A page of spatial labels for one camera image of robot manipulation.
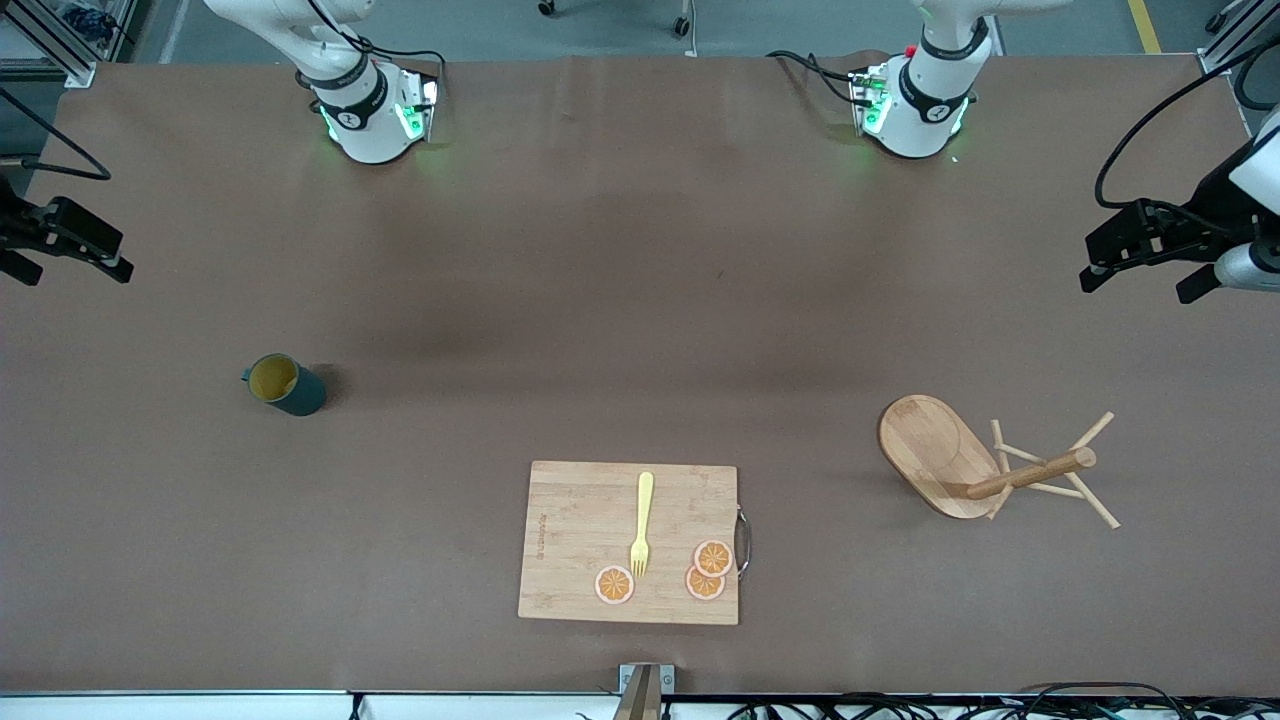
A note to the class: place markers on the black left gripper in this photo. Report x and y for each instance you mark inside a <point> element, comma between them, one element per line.
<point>1203,209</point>

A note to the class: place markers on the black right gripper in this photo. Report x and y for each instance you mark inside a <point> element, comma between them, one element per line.
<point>12,224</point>

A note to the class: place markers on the dark teal cup yellow inside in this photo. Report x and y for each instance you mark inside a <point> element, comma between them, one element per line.
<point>300,395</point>

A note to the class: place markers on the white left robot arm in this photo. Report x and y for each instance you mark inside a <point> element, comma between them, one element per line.
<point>920,120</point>

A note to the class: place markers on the wooden mug rack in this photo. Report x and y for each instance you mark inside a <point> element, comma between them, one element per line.
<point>930,450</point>

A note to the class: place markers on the orange slice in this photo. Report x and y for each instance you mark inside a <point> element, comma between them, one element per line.
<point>614,585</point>
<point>700,588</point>
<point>713,557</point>

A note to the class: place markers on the yellow plastic fork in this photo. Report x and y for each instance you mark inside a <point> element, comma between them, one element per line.
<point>644,500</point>

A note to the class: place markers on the aluminium frame post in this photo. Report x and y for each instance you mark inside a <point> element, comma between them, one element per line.
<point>60,65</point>
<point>1215,60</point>

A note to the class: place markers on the metal camera bracket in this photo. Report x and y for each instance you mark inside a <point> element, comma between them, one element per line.
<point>640,690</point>

